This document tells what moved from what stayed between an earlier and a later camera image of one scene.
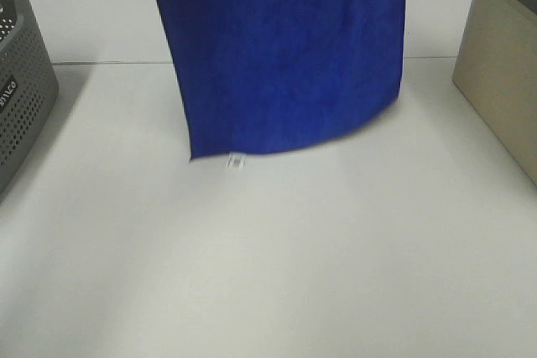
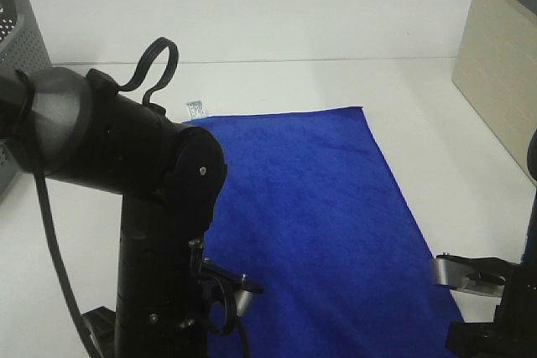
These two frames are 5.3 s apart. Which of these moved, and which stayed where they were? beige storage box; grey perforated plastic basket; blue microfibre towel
Moved: blue microfibre towel
Stayed: beige storage box; grey perforated plastic basket
